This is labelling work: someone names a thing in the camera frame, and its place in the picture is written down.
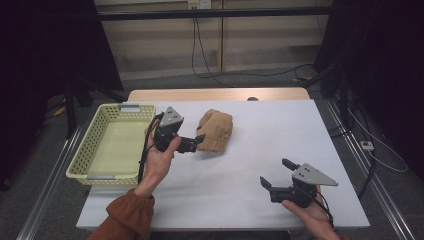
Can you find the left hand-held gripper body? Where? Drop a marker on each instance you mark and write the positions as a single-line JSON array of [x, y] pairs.
[[168, 128]]

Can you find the person's left hand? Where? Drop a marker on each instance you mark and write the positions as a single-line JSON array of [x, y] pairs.
[[156, 166]]

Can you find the aluminium floor rail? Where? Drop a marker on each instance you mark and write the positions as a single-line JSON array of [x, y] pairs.
[[53, 176], [376, 186]]

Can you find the white power strip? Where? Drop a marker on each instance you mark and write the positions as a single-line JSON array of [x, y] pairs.
[[367, 145]]

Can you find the black horizontal metal bar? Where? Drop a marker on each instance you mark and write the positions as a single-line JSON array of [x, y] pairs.
[[213, 13]]

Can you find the pale yellow plastic basket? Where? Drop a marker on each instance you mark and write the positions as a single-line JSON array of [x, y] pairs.
[[113, 150]]

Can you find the black curtain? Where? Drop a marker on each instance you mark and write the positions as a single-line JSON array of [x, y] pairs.
[[40, 50], [390, 50]]

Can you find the white wall socket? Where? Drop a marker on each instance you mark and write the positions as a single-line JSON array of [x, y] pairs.
[[199, 4]]

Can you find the person's right hand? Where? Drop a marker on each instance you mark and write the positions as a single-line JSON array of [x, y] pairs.
[[315, 218]]

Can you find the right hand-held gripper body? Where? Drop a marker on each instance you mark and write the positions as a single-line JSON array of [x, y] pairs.
[[308, 176]]

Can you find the black metal stand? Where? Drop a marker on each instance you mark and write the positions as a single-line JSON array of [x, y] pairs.
[[70, 110], [343, 100]]

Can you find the tan cloth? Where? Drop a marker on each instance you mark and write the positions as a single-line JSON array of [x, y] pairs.
[[216, 128]]

